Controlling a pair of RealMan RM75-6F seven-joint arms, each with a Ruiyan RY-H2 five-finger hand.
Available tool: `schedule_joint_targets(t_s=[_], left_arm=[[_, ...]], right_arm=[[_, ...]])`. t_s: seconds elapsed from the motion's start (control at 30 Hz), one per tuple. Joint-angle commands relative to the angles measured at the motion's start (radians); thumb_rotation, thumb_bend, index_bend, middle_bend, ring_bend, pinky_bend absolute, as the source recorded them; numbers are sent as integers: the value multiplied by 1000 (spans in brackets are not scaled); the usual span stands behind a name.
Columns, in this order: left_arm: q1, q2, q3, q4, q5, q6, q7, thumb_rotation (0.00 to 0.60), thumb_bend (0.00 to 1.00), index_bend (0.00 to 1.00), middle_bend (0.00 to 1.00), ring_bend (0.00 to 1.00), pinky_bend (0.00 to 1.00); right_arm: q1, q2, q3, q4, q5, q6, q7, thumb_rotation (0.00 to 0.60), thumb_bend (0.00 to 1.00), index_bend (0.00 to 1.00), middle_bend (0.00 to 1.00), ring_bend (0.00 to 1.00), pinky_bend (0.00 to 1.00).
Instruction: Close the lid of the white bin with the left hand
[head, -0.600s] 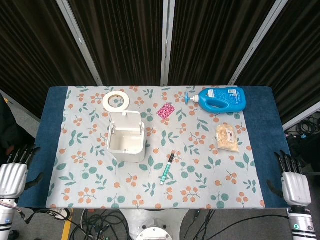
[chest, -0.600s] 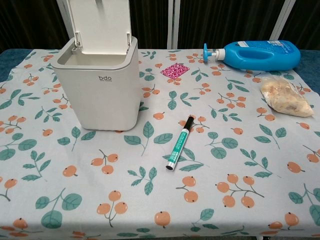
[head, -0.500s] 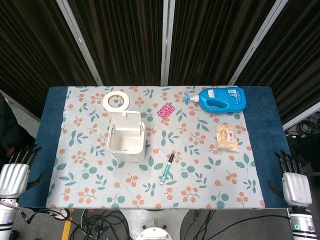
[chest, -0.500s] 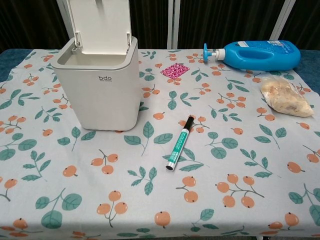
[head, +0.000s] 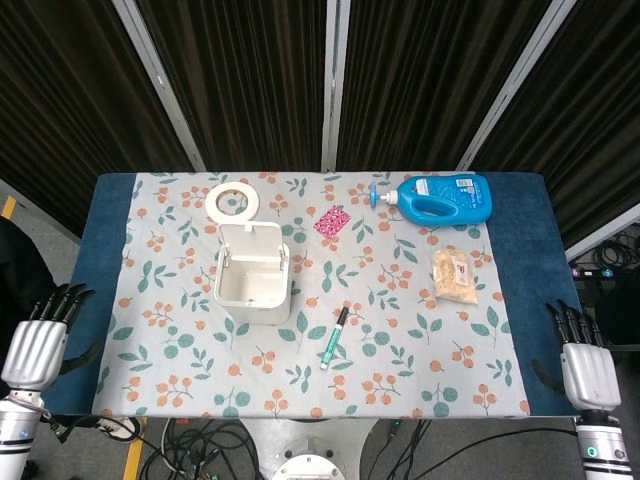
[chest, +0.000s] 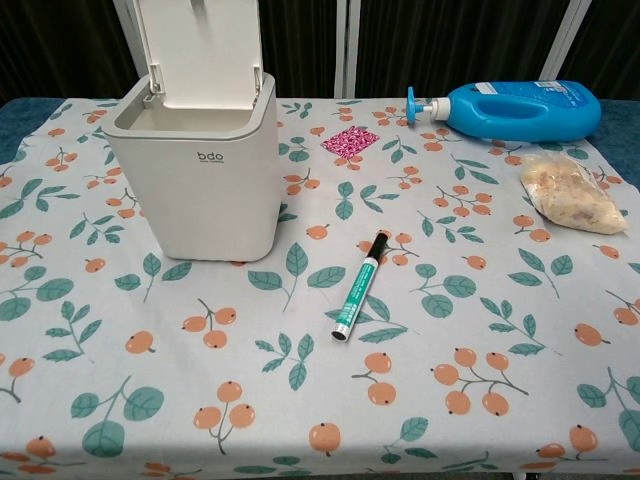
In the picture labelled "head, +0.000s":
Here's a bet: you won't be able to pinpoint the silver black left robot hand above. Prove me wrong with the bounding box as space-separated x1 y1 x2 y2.
0 282 105 392

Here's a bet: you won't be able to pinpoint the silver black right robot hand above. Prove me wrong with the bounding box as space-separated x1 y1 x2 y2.
530 298 624 414

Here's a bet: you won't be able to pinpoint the white plastic bin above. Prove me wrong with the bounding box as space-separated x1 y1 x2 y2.
213 242 292 325

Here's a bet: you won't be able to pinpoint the white plastic container lid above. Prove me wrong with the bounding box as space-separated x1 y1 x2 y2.
217 221 286 266

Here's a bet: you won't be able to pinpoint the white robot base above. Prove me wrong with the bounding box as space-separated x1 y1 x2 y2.
238 417 387 480

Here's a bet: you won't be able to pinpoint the black power strip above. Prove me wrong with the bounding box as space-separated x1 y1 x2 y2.
571 266 627 283

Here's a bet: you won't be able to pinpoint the black white sneaker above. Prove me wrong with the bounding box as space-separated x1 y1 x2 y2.
93 416 142 444

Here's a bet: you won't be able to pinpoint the blue table cover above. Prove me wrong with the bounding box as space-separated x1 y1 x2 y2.
42 171 582 417

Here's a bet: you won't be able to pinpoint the clear bag of snacks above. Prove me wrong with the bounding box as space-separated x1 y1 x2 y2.
431 246 479 305

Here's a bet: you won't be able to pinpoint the floral print tablecloth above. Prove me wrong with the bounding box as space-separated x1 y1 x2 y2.
91 171 531 419

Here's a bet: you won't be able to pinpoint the blue pump detergent bottle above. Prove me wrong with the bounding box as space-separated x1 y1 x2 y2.
368 173 492 228

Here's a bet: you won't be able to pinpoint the white tape roll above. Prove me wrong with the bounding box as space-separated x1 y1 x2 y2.
205 182 262 222

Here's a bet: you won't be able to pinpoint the dark ribbed partition panel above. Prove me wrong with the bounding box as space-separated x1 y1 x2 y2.
135 0 329 173
0 0 195 237
469 0 640 250
336 0 555 173

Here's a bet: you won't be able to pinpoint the green marker with black cap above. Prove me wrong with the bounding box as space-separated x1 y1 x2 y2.
319 306 350 371

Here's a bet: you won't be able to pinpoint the pink patterned packet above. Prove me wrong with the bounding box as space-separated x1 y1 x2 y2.
313 204 353 239

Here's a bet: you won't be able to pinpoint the coiled black cable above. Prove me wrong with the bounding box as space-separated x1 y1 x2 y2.
592 225 640 272

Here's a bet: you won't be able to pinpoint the silver partition frame post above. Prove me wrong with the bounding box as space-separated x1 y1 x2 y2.
564 202 640 261
110 0 207 173
320 0 351 173
455 0 581 171

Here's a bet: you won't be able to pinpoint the black floor cables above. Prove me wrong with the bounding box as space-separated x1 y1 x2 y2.
384 417 581 480

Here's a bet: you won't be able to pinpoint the black cable bundle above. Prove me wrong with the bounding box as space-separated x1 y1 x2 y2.
138 417 266 480

